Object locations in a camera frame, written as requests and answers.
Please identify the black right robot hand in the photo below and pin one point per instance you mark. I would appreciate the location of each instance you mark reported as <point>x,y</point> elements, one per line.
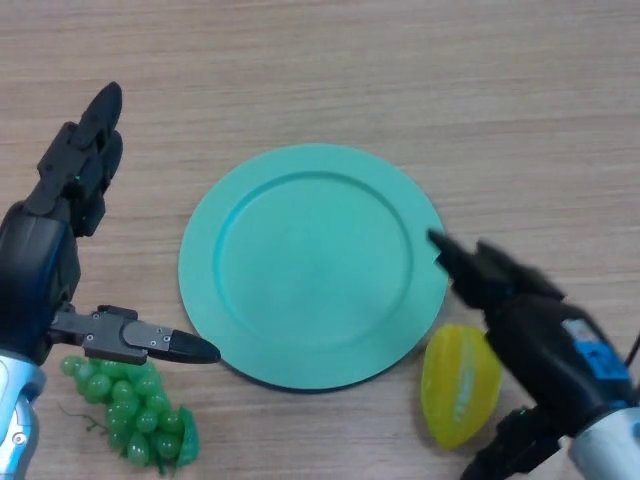
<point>545,350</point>

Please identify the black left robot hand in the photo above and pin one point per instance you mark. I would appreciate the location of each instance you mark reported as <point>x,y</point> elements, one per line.
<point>30,270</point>

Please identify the green grape bunch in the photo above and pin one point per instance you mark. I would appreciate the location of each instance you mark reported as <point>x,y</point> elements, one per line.
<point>125,410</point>

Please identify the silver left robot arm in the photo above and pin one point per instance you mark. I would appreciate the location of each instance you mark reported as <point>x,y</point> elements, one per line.
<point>15,425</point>

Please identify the yellow starfruit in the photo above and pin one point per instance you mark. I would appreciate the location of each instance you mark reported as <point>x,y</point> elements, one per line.
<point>450,380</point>

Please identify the green round plate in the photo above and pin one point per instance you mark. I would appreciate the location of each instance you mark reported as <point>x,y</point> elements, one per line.
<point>310,270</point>

